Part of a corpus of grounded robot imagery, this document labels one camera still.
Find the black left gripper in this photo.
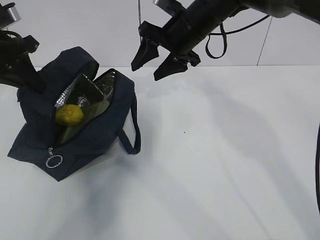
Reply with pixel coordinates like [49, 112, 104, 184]
[0, 34, 46, 93]

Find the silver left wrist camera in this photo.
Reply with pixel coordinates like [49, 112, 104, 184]
[0, 2, 22, 30]

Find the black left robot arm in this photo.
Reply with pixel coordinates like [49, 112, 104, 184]
[0, 30, 46, 93]

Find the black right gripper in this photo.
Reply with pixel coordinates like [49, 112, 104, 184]
[131, 9, 201, 81]

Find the green lid glass container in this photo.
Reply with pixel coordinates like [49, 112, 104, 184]
[55, 100, 110, 144]

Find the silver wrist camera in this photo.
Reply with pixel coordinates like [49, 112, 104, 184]
[153, 0, 186, 17]
[0, 2, 22, 30]

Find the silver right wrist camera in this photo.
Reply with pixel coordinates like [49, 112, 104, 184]
[153, 0, 186, 17]

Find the navy blue lunch bag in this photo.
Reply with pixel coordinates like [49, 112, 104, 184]
[7, 46, 141, 181]

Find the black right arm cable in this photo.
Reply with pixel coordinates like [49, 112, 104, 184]
[205, 14, 320, 240]

